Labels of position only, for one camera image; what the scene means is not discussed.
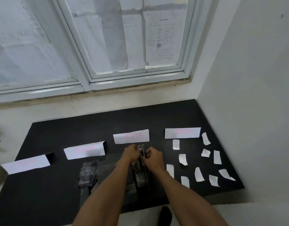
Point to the person's right fingers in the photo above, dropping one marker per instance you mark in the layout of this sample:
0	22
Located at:
148	153

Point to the large paper sheet on glass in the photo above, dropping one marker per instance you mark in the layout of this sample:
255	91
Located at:
20	44

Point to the person's left forearm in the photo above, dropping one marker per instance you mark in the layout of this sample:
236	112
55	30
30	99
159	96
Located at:
104	192

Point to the white window frame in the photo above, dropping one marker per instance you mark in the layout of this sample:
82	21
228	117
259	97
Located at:
88	77

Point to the person's right hand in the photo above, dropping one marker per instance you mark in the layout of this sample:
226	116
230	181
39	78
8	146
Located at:
156	160

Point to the dark plastic packet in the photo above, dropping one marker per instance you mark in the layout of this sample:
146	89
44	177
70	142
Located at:
141	148

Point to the white paper label pink writing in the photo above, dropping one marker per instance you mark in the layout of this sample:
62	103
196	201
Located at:
131	136
25	164
84	150
182	133

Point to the person's right forearm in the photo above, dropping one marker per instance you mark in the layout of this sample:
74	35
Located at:
186	200

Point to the printed paper sheet on glass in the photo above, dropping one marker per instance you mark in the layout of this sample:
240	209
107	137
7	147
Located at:
99	32
162	37

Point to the person's black shoe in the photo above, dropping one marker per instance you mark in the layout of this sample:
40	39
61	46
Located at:
165	215

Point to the group of small white slips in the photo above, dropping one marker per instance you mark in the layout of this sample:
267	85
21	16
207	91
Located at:
199	174

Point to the person's left hand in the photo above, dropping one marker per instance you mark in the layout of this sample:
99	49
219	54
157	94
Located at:
129	152

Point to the person's left fingers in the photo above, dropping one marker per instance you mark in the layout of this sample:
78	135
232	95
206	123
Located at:
138	148

